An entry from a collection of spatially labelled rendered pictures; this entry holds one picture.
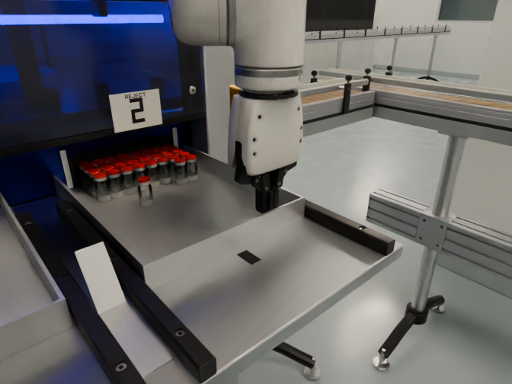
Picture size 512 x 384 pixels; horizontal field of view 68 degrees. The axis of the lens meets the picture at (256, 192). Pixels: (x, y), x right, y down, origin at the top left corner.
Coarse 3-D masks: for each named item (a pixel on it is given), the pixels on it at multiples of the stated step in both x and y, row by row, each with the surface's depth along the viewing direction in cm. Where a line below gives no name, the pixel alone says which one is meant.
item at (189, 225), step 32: (64, 192) 61; (160, 192) 66; (192, 192) 66; (224, 192) 66; (288, 192) 59; (96, 224) 51; (128, 224) 56; (160, 224) 56; (192, 224) 56; (224, 224) 56; (256, 224) 51; (288, 224) 56; (128, 256) 44; (160, 256) 49; (192, 256) 46
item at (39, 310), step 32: (0, 192) 58; (0, 224) 56; (0, 256) 49; (32, 256) 45; (0, 288) 43; (32, 288) 43; (0, 320) 38; (32, 320) 35; (64, 320) 37; (0, 352) 34
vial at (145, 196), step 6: (138, 186) 60; (144, 186) 60; (150, 186) 60; (138, 192) 60; (144, 192) 60; (150, 192) 60; (144, 198) 60; (150, 198) 61; (144, 204) 61; (150, 204) 61
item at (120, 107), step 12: (120, 96) 60; (132, 96) 61; (144, 96) 62; (156, 96) 64; (120, 108) 60; (132, 108) 61; (144, 108) 63; (156, 108) 64; (120, 120) 61; (132, 120) 62; (156, 120) 65
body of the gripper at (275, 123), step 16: (240, 96) 46; (256, 96) 45; (272, 96) 44; (288, 96) 45; (240, 112) 46; (256, 112) 45; (272, 112) 46; (288, 112) 48; (240, 128) 46; (256, 128) 45; (272, 128) 47; (288, 128) 49; (256, 144) 46; (272, 144) 48; (288, 144) 50; (256, 160) 47; (272, 160) 49; (288, 160) 51
